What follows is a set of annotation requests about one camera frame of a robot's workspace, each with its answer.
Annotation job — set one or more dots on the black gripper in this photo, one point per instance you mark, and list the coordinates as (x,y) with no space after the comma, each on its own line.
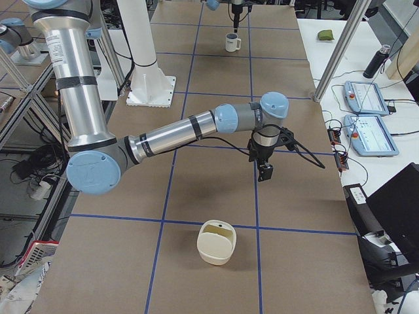
(262,153)
(236,8)

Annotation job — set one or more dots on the white HOME mug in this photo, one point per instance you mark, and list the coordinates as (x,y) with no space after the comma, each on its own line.
(232,42)

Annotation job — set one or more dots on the second grey robot base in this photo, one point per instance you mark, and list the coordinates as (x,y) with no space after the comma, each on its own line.
(22,47)

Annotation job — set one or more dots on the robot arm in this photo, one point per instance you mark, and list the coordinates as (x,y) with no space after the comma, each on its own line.
(99,153)
(247,8)

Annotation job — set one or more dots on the cream white basket container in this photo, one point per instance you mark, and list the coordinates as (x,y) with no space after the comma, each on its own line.
(216,242)

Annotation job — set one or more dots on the green cloth pouch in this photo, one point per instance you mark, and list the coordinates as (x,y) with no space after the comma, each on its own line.
(325,35)

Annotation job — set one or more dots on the near blue teach pendant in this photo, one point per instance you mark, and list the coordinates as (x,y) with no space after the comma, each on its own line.
(369,136)

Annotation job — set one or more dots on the blue teach pendant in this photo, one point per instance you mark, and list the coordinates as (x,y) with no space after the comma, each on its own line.
(365,98)
(369,136)

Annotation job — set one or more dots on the far blue teach pendant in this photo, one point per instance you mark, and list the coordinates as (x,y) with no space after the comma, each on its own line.
(365,98)

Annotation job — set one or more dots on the black Huawei monitor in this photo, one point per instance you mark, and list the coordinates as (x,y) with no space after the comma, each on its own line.
(395,207)

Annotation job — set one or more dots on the black water bottle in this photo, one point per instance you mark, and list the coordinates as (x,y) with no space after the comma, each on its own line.
(377,61)

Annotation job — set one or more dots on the black label printer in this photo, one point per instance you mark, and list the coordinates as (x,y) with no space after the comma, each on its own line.
(378,251)

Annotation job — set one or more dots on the orange black cable hub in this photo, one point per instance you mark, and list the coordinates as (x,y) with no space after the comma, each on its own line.
(339,150)

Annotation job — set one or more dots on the aluminium frame post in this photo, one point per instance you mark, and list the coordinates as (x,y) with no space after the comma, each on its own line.
(352,23)

